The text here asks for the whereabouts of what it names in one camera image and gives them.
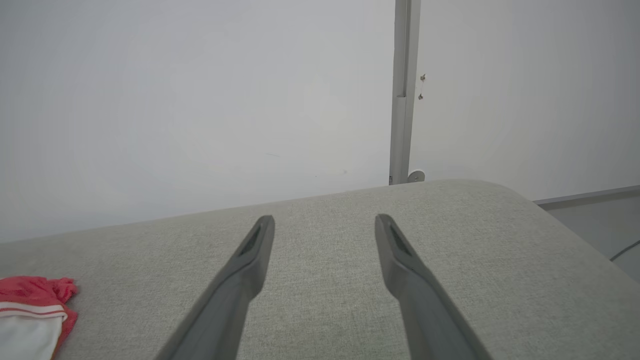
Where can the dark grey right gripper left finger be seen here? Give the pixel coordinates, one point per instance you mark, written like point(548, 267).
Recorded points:
point(240, 280)

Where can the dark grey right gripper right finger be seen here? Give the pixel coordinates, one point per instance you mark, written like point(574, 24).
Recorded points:
point(410, 285)

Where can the red and white garment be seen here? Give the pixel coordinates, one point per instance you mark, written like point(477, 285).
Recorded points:
point(30, 290)

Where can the grey baseboard strip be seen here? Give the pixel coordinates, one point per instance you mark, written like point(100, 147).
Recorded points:
point(590, 197)

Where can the white round wall disc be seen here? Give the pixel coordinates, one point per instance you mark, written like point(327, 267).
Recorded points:
point(416, 176)

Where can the small metal wall screws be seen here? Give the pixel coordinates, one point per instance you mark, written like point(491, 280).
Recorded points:
point(422, 77)

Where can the grey vertical wall post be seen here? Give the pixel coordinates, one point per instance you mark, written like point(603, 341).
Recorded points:
point(404, 75)

